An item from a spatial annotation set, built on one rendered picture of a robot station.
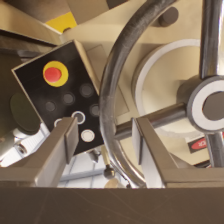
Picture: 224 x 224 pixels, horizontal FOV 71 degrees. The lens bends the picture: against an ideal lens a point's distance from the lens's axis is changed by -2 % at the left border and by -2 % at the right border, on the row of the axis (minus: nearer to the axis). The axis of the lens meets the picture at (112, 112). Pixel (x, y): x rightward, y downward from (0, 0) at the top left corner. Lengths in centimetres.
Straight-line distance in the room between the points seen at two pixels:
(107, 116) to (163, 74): 17
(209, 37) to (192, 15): 25
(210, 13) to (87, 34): 29
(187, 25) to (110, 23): 20
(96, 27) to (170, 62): 21
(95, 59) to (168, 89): 21
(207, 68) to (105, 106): 16
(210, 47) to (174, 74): 11
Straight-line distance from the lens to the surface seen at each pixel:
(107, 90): 22
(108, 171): 52
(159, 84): 35
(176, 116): 28
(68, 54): 36
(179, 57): 37
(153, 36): 47
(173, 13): 45
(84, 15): 115
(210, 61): 28
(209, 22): 27
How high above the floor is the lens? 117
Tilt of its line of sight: 16 degrees up
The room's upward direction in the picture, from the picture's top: 156 degrees clockwise
